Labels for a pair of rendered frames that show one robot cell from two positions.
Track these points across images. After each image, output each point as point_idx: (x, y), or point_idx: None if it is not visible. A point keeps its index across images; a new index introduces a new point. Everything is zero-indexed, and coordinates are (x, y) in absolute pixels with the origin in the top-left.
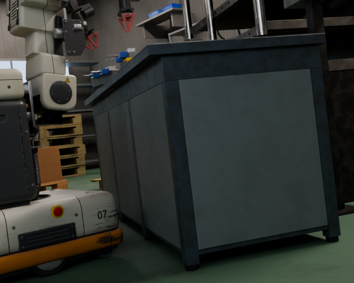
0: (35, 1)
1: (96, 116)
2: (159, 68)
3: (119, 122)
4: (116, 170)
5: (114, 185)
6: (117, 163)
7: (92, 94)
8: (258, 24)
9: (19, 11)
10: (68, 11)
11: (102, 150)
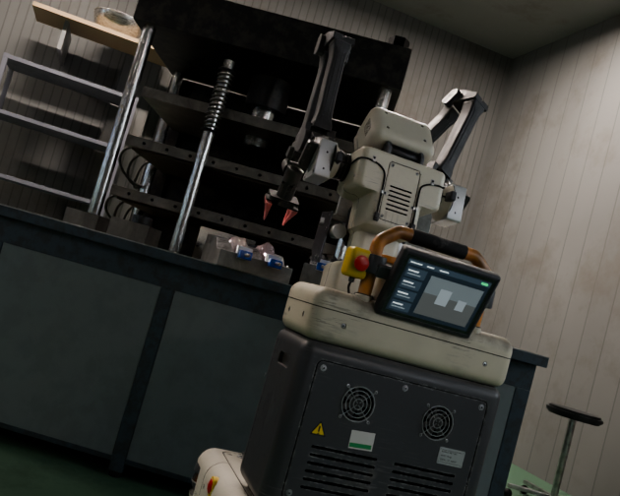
0: (431, 213)
1: (31, 249)
2: (522, 373)
3: (257, 341)
4: (154, 393)
5: (110, 409)
6: (172, 384)
7: (127, 239)
8: (343, 253)
9: (417, 215)
10: (293, 160)
11: (35, 321)
